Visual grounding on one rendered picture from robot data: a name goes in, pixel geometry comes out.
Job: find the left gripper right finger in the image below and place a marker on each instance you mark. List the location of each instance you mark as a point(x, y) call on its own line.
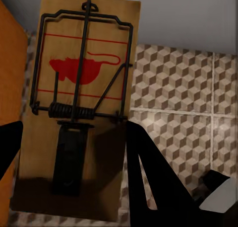
point(176, 207)

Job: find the mousetrap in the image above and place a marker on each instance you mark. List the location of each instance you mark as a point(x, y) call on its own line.
point(73, 141)

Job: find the cabinet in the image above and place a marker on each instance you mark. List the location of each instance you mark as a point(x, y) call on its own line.
point(13, 52)

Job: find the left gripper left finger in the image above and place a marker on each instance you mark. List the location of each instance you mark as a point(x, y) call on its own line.
point(10, 144)

